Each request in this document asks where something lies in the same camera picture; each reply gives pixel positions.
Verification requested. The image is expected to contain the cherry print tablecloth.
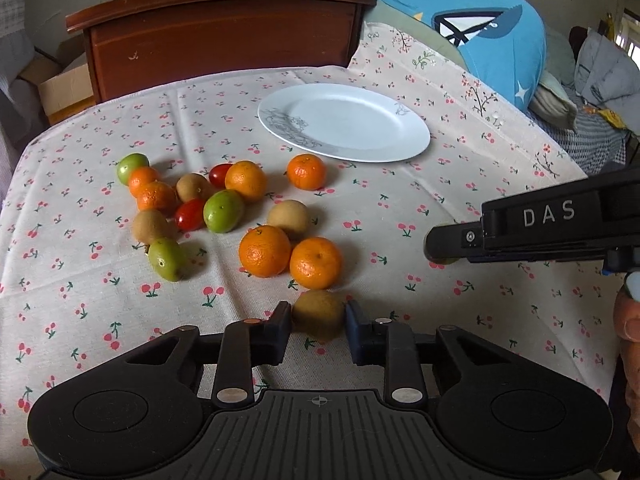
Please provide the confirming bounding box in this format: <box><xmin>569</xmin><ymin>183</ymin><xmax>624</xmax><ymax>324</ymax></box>
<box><xmin>1</xmin><ymin>25</ymin><xmax>620</xmax><ymax>479</ymax></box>

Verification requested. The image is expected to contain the green jujube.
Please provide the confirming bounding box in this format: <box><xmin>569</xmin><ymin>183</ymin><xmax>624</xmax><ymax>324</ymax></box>
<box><xmin>203</xmin><ymin>190</ymin><xmax>245</xmax><ymax>233</ymax></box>
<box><xmin>116</xmin><ymin>153</ymin><xmax>150</xmax><ymax>185</ymax></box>
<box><xmin>148</xmin><ymin>237</ymin><xmax>188</xmax><ymax>282</ymax></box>

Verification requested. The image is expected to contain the red cherry tomato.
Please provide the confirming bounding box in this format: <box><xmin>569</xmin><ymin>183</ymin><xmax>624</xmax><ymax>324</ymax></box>
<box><xmin>174</xmin><ymin>198</ymin><xmax>205</xmax><ymax>232</ymax></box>
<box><xmin>208</xmin><ymin>162</ymin><xmax>232</xmax><ymax>190</ymax></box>

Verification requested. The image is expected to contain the small orange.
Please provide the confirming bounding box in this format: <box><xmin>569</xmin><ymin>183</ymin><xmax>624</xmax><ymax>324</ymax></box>
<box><xmin>136</xmin><ymin>181</ymin><xmax>178</xmax><ymax>216</ymax></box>
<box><xmin>128</xmin><ymin>166</ymin><xmax>160</xmax><ymax>198</ymax></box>

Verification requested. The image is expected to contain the dark wooden cabinet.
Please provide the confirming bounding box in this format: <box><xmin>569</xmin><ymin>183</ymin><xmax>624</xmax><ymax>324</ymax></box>
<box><xmin>66</xmin><ymin>0</ymin><xmax>376</xmax><ymax>102</ymax></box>

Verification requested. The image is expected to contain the grey jacket on chair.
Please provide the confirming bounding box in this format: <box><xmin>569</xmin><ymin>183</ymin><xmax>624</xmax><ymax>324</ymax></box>
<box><xmin>574</xmin><ymin>29</ymin><xmax>640</xmax><ymax>136</ymax></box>

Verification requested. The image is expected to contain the brown cardboard box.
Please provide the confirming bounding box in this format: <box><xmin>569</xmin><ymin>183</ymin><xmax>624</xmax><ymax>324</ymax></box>
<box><xmin>18</xmin><ymin>53</ymin><xmax>96</xmax><ymax>126</ymax></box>

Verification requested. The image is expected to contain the blue shark plush pillow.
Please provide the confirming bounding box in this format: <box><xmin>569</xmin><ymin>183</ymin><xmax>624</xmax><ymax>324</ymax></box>
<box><xmin>381</xmin><ymin>0</ymin><xmax>547</xmax><ymax>110</ymax></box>

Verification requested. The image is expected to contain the right hand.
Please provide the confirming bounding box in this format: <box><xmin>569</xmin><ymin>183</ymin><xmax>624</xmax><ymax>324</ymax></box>
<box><xmin>613</xmin><ymin>271</ymin><xmax>640</xmax><ymax>450</ymax></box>

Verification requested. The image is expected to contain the large orange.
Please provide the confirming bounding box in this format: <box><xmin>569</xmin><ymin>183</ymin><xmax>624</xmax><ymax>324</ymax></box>
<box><xmin>239</xmin><ymin>226</ymin><xmax>292</xmax><ymax>278</ymax></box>
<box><xmin>290</xmin><ymin>237</ymin><xmax>343</xmax><ymax>289</ymax></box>

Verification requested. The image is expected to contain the red cherry tomato top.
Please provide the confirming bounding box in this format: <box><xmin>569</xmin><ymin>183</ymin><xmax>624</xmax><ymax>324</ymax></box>
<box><xmin>208</xmin><ymin>162</ymin><xmax>232</xmax><ymax>190</ymax></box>

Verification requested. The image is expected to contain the brown kiwi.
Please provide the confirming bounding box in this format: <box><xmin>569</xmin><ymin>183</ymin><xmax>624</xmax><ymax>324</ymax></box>
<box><xmin>176</xmin><ymin>174</ymin><xmax>215</xmax><ymax>203</ymax></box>
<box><xmin>131</xmin><ymin>209</ymin><xmax>176</xmax><ymax>246</ymax></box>
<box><xmin>292</xmin><ymin>289</ymin><xmax>345</xmax><ymax>342</ymax></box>
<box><xmin>267</xmin><ymin>200</ymin><xmax>310</xmax><ymax>240</ymax></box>

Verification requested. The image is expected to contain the white floral plate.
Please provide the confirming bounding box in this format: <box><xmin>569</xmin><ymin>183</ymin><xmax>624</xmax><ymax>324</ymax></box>
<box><xmin>257</xmin><ymin>84</ymin><xmax>431</xmax><ymax>164</ymax></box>

